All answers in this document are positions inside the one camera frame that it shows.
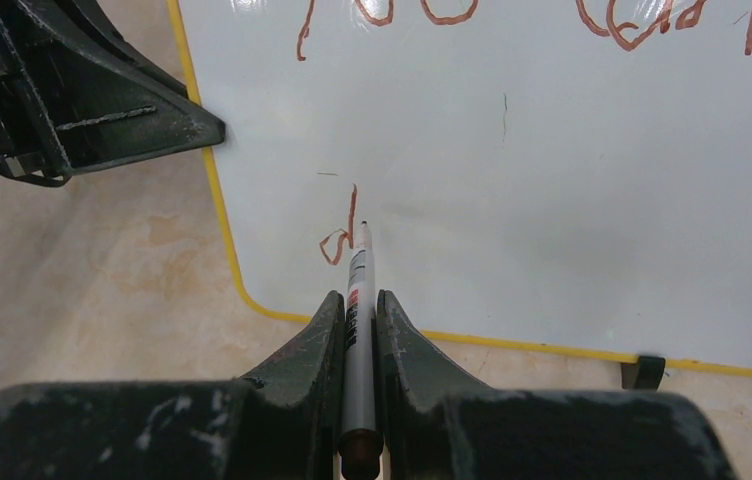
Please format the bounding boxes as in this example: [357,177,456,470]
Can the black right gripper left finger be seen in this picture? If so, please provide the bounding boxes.
[0,291,344,479]

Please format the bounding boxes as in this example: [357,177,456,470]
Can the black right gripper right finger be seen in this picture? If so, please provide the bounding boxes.
[375,290,736,479]

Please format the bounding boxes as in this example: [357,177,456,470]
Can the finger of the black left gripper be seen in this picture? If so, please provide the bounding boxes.
[0,1,226,187]

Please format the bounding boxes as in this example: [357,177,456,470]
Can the white marker pen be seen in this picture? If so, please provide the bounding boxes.
[338,221,383,479]

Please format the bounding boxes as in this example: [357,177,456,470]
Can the yellow framed whiteboard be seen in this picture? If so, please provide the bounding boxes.
[169,1,752,376]

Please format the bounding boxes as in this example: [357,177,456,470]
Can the black whiteboard stand right foot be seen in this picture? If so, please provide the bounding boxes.
[620,355,666,391]

